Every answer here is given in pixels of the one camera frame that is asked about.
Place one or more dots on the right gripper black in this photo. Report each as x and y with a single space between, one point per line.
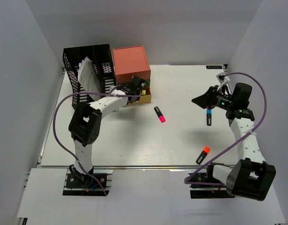
209 98

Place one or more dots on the coral drawer cabinet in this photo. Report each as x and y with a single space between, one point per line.
132 59

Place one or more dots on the pink black highlighter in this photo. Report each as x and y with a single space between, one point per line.
159 114

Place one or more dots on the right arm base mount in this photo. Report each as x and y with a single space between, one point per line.
202 191

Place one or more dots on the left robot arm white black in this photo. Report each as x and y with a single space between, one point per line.
86 121

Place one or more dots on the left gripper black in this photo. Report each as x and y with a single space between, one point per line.
138 97

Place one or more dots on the white paper stack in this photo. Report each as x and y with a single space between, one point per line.
87 76

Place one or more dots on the yellow bottom drawer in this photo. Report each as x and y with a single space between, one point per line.
144 99

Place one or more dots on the black mesh file organizer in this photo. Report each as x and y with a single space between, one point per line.
101 58

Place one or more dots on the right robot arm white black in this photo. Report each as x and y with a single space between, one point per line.
252 176

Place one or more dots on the coral top drawer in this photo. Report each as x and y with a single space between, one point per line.
127 77

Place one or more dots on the orange black highlighter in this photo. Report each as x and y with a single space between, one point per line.
203 154

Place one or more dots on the blue black highlighter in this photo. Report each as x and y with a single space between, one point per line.
209 117

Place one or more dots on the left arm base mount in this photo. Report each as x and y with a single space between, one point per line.
79 184

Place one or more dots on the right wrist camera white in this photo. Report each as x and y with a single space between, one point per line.
223 80

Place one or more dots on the green drawer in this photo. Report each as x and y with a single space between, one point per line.
147 83

